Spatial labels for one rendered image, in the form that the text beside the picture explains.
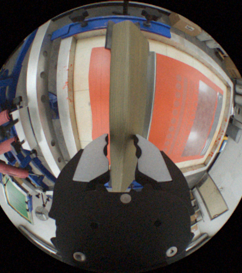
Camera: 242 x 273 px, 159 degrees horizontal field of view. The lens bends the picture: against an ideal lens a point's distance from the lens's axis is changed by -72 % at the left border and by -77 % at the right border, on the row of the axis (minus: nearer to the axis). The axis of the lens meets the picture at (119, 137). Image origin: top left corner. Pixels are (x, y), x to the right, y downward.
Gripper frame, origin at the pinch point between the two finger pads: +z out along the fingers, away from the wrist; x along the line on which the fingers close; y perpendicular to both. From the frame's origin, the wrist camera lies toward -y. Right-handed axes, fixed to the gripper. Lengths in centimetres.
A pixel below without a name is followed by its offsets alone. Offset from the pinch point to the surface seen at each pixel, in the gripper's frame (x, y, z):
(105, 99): -4.1, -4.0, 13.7
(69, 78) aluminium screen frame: -13.8, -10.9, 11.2
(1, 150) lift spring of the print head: -52, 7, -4
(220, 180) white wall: 368, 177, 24
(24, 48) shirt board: -55, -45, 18
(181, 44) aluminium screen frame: 17.1, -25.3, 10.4
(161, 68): 11.2, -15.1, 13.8
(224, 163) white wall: 368, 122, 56
